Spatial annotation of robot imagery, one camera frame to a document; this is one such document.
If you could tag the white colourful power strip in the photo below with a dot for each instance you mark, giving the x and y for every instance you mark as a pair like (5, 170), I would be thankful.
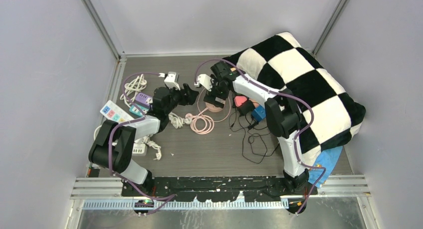
(113, 112)

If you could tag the checkered black white pillow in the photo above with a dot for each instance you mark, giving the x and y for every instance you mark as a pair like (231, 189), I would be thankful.
(280, 62)

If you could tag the pink plug adapter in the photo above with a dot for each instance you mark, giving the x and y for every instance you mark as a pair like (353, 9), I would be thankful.
(239, 100)

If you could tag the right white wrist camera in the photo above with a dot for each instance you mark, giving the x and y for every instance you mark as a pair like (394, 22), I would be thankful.
(205, 81)

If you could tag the teal usb power strip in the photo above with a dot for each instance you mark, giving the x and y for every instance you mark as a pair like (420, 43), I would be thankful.
(137, 110)

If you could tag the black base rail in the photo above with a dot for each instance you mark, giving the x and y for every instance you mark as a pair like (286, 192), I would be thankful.
(225, 189)

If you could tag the purple power strip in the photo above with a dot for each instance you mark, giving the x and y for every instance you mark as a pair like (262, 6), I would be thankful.
(143, 100)

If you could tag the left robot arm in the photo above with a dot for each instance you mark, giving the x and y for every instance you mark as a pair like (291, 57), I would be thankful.
(112, 148)

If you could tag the blue cube socket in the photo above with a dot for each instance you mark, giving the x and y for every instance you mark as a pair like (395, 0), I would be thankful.
(258, 114)

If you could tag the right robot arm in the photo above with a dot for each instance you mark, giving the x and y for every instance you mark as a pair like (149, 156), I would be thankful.
(283, 116)

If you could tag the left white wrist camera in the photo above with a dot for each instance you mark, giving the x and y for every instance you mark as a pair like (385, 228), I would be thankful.
(171, 81)

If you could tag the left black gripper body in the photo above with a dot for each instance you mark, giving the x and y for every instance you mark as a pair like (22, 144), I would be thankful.
(178, 98)

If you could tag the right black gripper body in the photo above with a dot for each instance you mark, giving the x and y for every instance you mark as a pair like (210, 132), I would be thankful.
(217, 91)

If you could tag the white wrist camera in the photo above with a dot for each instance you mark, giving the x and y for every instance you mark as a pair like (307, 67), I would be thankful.
(205, 81)
(171, 81)

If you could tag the pink round socket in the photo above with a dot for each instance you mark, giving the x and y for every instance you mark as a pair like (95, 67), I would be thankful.
(212, 108)

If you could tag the orange small plug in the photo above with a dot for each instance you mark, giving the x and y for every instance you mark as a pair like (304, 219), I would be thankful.
(255, 104)

